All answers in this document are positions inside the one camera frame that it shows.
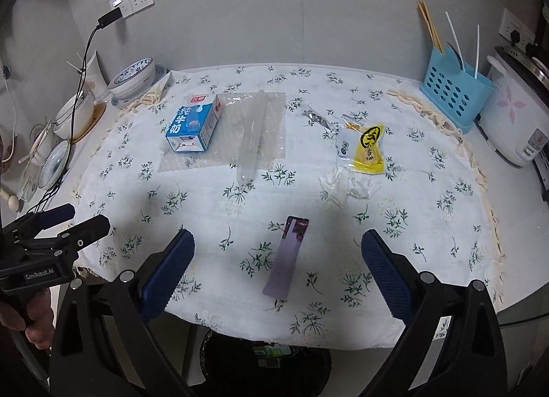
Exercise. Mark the clear glass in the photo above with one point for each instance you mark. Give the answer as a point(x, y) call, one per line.
point(29, 184)

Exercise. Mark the black plug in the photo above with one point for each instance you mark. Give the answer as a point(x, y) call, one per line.
point(522, 39)

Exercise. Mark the clear gold candy wrapper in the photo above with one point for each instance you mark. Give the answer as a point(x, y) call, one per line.
point(354, 122)

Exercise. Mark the silver foil wrapper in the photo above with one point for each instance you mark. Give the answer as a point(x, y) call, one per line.
point(317, 119)

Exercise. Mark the clear plastic tube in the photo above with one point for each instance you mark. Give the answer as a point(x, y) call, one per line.
point(253, 135)

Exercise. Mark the white floral tablecloth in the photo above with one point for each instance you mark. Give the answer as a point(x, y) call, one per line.
point(407, 191)

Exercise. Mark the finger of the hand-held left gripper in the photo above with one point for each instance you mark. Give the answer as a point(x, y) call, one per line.
point(47, 217)
point(88, 232)

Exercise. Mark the wooden spoon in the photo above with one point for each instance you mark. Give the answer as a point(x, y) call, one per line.
point(12, 202)

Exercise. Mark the white tissue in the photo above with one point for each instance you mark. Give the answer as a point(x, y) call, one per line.
point(343, 184)

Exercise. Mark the blue spiral plate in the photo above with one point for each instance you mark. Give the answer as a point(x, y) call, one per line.
point(53, 163)

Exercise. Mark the white stick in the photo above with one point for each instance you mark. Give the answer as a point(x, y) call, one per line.
point(81, 58)
point(73, 66)

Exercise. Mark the purple wrapper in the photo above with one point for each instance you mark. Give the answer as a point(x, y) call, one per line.
point(287, 255)

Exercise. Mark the round wooden coaster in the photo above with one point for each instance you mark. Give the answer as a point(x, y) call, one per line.
point(96, 118)

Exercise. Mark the blue patterned bowl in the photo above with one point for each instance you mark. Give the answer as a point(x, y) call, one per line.
point(131, 75)

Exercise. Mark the yellow snack packet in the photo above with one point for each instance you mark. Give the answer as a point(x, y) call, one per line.
point(369, 148)

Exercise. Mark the blue milk carton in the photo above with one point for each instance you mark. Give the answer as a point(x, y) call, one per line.
point(193, 122)

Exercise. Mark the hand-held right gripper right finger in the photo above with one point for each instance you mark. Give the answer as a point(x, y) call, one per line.
point(386, 272)

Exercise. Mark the clear bubble wrap sheet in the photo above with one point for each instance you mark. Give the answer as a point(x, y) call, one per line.
point(274, 131)

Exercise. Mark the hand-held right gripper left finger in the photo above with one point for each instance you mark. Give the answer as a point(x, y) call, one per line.
point(167, 272)

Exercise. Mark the green medicine box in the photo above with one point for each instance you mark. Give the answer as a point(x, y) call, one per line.
point(266, 350)

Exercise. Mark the black charger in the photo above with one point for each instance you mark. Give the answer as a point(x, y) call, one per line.
point(110, 18)

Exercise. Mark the white paper cup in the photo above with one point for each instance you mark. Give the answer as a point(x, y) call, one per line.
point(97, 77)

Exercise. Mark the white rice cooker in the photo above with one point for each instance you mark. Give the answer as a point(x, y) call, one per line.
point(514, 118)

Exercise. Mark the white plastic straw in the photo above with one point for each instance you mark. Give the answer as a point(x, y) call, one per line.
point(477, 51)
point(453, 36)

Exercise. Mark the white striped bowl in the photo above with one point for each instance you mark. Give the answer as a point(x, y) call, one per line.
point(70, 107)
point(68, 129)

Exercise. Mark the wooden chopstick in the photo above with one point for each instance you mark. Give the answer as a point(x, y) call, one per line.
point(429, 26)
point(434, 24)

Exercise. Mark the person's left hand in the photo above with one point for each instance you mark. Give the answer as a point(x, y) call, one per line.
point(40, 315)

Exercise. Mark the black trash bin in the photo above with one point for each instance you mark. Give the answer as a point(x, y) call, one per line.
point(240, 375)

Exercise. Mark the blue utensil holder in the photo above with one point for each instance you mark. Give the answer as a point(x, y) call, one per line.
point(454, 96)

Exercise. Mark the stacked blue pattern bowls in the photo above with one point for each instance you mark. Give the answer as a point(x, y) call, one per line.
point(158, 79)

